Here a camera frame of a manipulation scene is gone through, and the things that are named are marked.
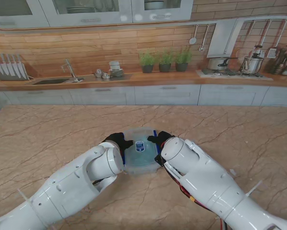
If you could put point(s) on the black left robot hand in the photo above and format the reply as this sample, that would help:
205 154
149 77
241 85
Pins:
119 141

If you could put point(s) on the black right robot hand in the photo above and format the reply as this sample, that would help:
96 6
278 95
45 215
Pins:
161 140

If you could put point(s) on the clear lid with blue label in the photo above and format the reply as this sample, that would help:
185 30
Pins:
139 149

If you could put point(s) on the clear crate with blue tape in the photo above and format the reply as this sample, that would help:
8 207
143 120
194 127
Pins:
141 169

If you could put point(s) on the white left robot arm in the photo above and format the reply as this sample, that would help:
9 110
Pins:
57 187

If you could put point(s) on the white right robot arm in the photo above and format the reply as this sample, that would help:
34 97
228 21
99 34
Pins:
218 187

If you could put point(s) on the white lower kitchen cabinets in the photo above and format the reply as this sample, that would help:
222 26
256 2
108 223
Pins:
167 94

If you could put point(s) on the white kitchen cabinets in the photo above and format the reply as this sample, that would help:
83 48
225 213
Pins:
167 94
90 16

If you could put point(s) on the wooden kitchen countertop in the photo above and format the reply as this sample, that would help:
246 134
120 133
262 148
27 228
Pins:
158 79

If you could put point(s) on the stack of white dishes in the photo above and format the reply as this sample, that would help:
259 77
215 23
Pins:
115 72

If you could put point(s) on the green herb in black pot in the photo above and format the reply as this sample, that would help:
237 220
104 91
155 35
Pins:
147 62
165 62

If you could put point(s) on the steel kitchen faucet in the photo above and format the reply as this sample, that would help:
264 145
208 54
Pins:
72 73

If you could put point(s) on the steel kitchen sink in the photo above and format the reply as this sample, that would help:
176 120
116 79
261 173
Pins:
51 81

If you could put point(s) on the hanging steel ladle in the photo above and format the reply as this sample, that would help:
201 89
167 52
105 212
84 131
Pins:
201 49

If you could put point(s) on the white zip tie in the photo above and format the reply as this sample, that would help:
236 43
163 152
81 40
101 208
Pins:
24 196
254 189

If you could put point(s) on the white upper kitchen cabinets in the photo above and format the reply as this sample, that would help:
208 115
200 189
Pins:
90 16

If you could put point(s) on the knife block with knives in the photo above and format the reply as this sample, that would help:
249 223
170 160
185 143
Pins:
9 69

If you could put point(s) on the hanging steel grater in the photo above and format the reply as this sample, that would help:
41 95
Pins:
271 53

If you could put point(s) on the wooden pepper mills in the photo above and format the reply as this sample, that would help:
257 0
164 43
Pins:
281 62

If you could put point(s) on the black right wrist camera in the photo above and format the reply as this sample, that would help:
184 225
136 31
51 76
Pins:
159 159

